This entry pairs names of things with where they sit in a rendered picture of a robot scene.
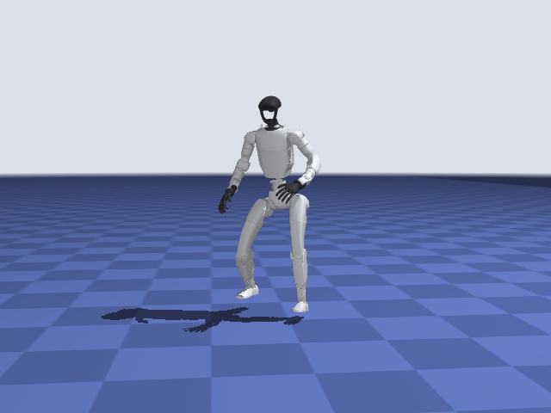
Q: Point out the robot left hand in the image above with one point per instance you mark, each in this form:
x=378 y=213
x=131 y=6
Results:
x=292 y=188

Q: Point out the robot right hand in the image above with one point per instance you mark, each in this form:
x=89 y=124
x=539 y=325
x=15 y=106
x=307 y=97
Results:
x=228 y=193

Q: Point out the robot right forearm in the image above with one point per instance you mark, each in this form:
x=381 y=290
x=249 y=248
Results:
x=237 y=176

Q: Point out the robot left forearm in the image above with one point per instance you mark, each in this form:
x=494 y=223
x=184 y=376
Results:
x=311 y=171

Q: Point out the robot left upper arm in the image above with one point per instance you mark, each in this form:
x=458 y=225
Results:
x=297 y=137

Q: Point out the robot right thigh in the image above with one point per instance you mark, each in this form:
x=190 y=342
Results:
x=252 y=226

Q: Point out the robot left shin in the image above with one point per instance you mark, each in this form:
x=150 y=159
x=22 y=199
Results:
x=300 y=276

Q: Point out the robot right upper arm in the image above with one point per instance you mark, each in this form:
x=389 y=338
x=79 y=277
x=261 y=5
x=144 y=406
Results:
x=247 y=150

